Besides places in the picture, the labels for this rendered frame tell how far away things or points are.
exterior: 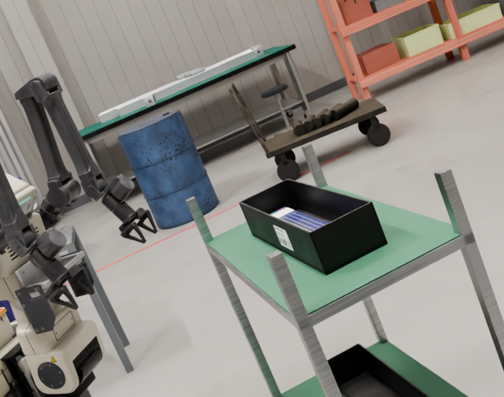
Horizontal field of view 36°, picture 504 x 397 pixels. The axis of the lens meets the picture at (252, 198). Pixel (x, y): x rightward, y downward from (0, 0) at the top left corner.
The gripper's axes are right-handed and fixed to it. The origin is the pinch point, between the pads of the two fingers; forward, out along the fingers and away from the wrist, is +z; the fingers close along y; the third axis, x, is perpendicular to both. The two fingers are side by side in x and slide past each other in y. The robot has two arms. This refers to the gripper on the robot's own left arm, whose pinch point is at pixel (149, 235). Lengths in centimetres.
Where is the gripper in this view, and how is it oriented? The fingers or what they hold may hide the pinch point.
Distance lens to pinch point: 265.4
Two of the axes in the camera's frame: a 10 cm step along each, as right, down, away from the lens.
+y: 2.8, -3.0, 9.1
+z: 7.3, 6.8, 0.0
